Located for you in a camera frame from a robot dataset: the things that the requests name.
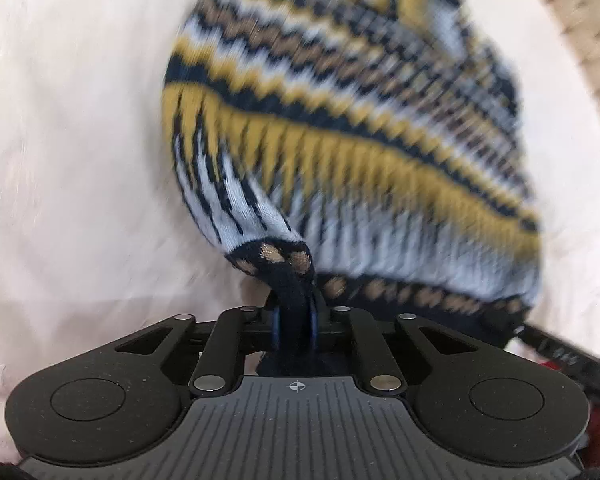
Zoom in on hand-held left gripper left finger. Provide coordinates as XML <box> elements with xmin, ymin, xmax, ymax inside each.
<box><xmin>114</xmin><ymin>294</ymin><xmax>282</xmax><ymax>395</ymax></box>

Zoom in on striped knit sweater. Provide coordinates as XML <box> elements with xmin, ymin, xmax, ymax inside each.
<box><xmin>161</xmin><ymin>0</ymin><xmax>544</xmax><ymax>379</ymax></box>

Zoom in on cream tufted bed headboard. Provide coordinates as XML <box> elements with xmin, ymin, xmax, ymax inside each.
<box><xmin>517</xmin><ymin>0</ymin><xmax>600</xmax><ymax>109</ymax></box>

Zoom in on white fluffy bedspread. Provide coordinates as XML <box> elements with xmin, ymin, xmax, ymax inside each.
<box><xmin>0</xmin><ymin>0</ymin><xmax>600</xmax><ymax>463</ymax></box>

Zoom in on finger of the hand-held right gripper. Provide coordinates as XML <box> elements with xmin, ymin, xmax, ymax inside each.
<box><xmin>514</xmin><ymin>322</ymin><xmax>600</xmax><ymax>402</ymax></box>

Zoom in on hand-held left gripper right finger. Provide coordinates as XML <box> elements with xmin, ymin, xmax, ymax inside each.
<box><xmin>307</xmin><ymin>299</ymin><xmax>482</xmax><ymax>394</ymax></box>

